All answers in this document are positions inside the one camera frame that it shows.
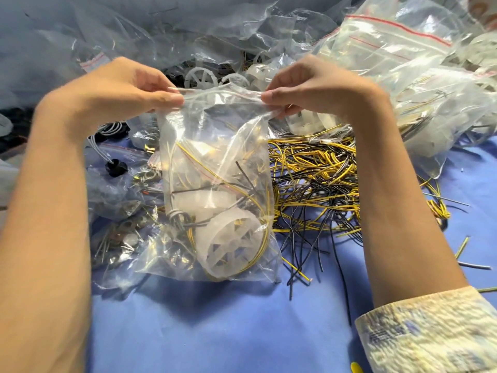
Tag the person's right hand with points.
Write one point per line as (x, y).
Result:
(330, 91)

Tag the person's left hand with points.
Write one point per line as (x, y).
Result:
(112, 93)

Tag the person's left thumb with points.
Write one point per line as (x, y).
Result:
(165, 101)

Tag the person's right thumb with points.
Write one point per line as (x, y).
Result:
(276, 98)

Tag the clear zip bag with parts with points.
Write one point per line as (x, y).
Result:
(217, 170)

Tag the person's left forearm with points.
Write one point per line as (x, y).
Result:
(42, 236)

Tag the person's right forearm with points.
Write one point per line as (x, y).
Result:
(400, 205)

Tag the white plastic spoked wheel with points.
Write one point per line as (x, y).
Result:
(201, 76)
(233, 244)

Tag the heap of empty clear bags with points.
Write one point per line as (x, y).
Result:
(163, 31)

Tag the black round knob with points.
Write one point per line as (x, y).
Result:
(115, 167)

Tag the clear bag of metal parts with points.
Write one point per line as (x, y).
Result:
(124, 213)

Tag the pile of filled clear bags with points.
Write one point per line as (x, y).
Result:
(419, 73)

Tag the yellow object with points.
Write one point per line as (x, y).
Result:
(356, 368)

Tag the white patterned sleeve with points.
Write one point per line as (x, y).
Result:
(431, 334)

